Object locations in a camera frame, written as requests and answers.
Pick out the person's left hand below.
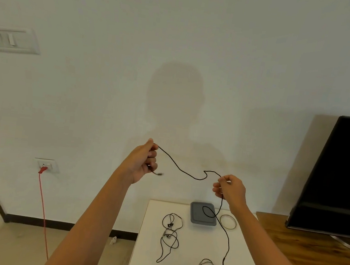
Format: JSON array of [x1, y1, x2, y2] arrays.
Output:
[[116, 135, 161, 188]]

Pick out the person's right hand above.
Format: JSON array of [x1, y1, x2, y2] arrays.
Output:
[[209, 173, 251, 218]]

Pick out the clear tape roll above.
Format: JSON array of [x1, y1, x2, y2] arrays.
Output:
[[218, 213, 238, 231]]

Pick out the grey lidded container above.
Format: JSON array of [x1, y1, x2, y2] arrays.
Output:
[[188, 201, 219, 227]]

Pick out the black earphone cable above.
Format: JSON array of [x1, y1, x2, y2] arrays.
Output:
[[156, 212, 185, 265]]

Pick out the person's right forearm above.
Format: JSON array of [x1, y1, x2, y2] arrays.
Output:
[[223, 204, 331, 265]]

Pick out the person's left forearm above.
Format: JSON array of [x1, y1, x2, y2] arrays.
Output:
[[42, 161, 136, 265]]

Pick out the black television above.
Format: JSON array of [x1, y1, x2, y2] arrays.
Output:
[[284, 111, 350, 239]]

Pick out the wooden board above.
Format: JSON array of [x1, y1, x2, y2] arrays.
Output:
[[251, 211, 350, 265]]

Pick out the silver television stand leg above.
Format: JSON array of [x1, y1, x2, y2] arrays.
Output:
[[328, 235, 350, 255]]

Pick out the white wall socket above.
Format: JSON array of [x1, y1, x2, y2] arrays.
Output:
[[33, 157, 61, 175]]

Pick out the red power cable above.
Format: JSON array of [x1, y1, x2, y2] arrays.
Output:
[[29, 165, 59, 261]]

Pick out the white wall switch panel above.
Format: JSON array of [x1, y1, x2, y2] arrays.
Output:
[[0, 26, 43, 57]]

